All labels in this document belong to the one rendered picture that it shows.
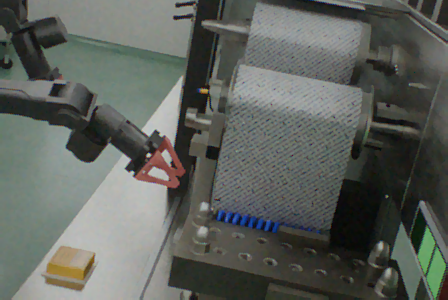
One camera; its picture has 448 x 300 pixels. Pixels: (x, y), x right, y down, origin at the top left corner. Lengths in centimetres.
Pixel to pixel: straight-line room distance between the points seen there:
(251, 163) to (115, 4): 586
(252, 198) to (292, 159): 11
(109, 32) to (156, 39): 52
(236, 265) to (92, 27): 612
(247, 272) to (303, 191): 23
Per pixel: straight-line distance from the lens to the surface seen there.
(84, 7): 708
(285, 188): 121
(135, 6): 693
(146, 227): 142
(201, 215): 116
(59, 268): 122
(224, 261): 108
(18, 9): 157
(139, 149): 119
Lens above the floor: 157
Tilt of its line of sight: 19 degrees down
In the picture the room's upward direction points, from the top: 11 degrees clockwise
